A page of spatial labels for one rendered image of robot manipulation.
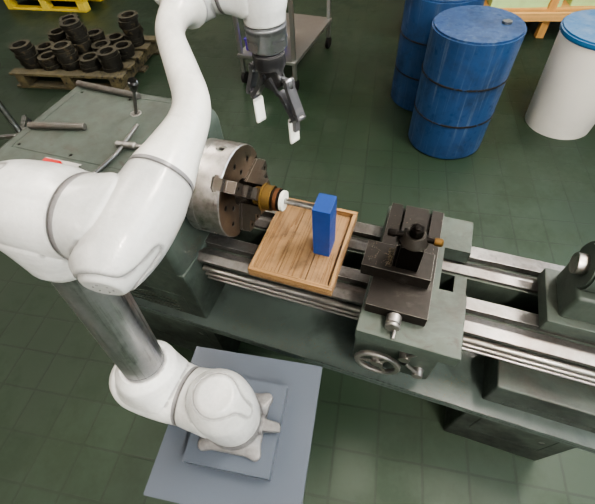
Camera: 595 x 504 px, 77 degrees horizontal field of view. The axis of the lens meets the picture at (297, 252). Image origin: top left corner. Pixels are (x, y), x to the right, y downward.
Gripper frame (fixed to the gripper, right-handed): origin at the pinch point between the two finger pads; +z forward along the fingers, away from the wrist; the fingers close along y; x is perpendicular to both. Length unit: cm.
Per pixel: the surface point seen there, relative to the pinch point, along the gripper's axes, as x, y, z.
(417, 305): 4, 51, 39
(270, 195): -3.7, -2.8, 24.7
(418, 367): 1, 60, 66
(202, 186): -20.0, -14.0, 16.6
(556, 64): 260, -2, 85
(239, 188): -11.5, -7.5, 19.2
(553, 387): 27, 94, 68
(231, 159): -8.5, -13.4, 13.1
